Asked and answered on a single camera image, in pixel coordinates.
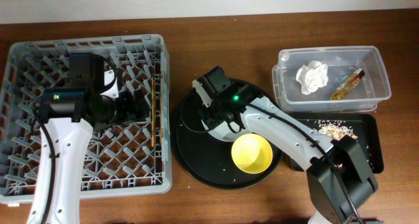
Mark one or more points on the white tissue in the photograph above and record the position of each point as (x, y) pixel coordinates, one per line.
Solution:
(312, 77)

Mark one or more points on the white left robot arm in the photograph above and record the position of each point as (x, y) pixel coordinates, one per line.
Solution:
(68, 118)

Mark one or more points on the brown snack wrapper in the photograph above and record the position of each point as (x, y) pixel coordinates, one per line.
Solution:
(348, 85)

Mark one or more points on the black rectangular tray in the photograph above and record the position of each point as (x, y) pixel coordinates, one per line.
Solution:
(363, 126)

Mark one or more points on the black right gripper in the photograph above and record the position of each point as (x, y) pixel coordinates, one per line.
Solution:
(213, 112)

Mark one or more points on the white round plate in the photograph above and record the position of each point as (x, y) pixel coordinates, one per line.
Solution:
(228, 132)

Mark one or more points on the clear plastic bin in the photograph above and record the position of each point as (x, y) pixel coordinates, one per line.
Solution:
(372, 88)

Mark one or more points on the yellow bowl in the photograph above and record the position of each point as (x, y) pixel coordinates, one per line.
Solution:
(252, 153)

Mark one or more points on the food scraps pile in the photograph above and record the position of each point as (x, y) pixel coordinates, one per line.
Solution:
(337, 132)

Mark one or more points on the round black tray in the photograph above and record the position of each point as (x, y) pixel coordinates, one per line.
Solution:
(205, 158)

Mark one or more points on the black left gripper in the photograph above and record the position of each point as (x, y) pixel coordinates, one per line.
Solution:
(137, 103)

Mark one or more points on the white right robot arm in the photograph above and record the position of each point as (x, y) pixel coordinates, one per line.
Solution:
(339, 177)

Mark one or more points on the grey dishwasher rack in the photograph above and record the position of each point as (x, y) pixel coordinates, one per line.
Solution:
(120, 160)

